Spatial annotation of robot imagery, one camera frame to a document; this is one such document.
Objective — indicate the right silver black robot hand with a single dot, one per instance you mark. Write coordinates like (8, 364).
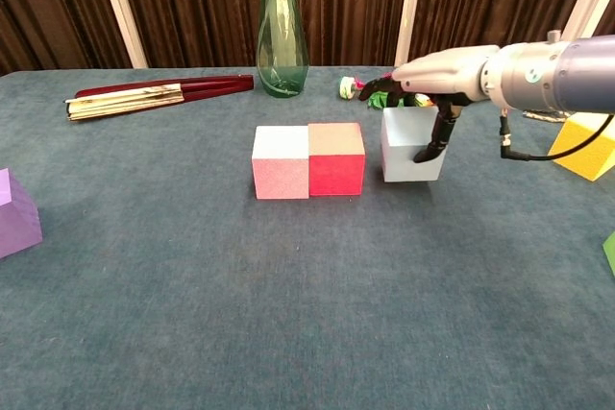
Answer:
(447, 74)

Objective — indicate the light blue foam cube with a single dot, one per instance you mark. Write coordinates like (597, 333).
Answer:
(403, 151)

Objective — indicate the red foam cube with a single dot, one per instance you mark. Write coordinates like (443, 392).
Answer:
(336, 175)

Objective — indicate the pink foam cube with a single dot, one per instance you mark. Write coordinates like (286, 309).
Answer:
(281, 175)

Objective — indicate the right lilac grey robot arm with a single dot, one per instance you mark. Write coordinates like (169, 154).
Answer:
(576, 74)

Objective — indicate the colourful feather shuttlecock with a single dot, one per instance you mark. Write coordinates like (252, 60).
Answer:
(348, 87)

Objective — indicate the yellow foam cube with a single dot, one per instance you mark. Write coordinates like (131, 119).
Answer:
(583, 155)

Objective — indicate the green spray bottle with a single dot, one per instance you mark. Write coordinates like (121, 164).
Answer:
(282, 45)

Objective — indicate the green foam cube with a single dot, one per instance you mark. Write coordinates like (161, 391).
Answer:
(611, 254)

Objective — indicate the brown pleated curtain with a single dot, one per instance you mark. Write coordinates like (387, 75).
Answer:
(192, 7)

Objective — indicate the blue felt table mat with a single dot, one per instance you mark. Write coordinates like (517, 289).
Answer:
(307, 309)

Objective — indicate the folded red paper fan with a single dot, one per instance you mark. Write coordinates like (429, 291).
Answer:
(130, 98)

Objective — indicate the purple foam cube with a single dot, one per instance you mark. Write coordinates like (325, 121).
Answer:
(17, 223)

